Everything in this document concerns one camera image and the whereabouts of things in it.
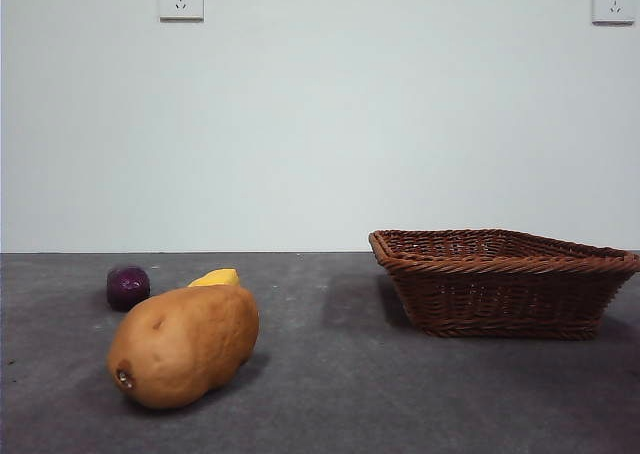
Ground yellow corn cob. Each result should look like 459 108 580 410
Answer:
187 268 244 289

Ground brown potato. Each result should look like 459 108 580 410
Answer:
106 283 261 410

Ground brown wicker basket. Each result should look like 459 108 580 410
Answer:
368 228 640 340

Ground purple onion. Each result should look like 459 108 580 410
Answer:
106 265 151 313

